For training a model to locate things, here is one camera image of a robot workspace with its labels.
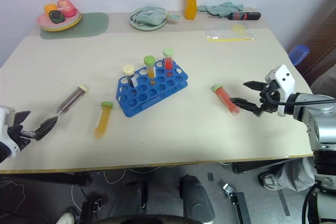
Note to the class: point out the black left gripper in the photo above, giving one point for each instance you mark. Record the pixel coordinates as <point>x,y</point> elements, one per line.
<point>18,138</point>

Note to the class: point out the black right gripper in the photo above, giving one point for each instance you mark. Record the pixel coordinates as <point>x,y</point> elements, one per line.
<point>270,100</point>

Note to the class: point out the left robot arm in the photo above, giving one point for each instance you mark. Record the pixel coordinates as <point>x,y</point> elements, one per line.
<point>3,153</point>

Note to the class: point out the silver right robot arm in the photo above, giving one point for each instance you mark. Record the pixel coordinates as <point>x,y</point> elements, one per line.
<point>319,119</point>

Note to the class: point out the red tube with green cap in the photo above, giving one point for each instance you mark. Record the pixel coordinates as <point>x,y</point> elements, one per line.
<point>168,62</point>
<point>225,98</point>

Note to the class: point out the dark tube with cream cap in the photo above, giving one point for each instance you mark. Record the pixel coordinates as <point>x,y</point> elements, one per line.
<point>128,75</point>
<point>71,98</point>

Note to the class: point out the orange tube with green cap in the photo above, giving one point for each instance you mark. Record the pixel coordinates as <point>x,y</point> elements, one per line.
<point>150,70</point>
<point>103,120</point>

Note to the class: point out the blue test tube rack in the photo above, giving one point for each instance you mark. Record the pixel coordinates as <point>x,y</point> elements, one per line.
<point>147,95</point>

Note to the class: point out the blue ribbed plastic bottle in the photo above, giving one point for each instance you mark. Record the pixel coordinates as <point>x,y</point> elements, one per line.
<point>299,53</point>

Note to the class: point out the clear plastic zip bag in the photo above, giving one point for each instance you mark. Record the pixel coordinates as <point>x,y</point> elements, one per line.
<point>231,32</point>

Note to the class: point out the black red screwdriver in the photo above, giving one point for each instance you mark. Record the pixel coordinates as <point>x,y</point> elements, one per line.
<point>245,16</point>

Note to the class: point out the brown wooden cabinet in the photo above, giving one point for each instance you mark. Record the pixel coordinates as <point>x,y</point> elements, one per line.
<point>321,48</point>

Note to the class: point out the grey white sneaker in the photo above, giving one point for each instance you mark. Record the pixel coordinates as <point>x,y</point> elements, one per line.
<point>268,180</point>

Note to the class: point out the grey trouser leg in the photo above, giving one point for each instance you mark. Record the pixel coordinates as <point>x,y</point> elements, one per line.
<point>296,174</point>

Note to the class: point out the green crumpled cloth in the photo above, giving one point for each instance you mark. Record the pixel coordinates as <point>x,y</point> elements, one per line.
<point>220,9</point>

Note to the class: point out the white shoe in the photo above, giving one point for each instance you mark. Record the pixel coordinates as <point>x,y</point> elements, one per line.
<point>65,218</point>

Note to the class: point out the yellow plate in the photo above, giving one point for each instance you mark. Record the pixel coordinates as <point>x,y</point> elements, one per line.
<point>74,23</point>

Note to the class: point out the dark toy fruit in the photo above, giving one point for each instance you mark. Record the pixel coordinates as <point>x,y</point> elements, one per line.
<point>56,16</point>

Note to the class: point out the pink plate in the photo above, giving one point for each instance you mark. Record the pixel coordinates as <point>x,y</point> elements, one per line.
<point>71,16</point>

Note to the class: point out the green placemat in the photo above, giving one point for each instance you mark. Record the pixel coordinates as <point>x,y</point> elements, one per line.
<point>94,26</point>

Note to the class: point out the orange toy fruit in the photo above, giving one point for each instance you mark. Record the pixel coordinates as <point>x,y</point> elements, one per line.
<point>50,8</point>

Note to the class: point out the pink toy fruit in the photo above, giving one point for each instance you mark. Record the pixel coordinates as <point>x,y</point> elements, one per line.
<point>65,6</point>

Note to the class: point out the green bowl with cloth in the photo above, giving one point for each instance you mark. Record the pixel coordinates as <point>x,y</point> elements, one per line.
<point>147,26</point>

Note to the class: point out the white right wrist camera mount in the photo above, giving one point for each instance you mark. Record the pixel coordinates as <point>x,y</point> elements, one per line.
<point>284,82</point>

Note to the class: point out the black metal stand bracket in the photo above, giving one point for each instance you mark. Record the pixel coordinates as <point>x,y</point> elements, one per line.
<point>237,203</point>

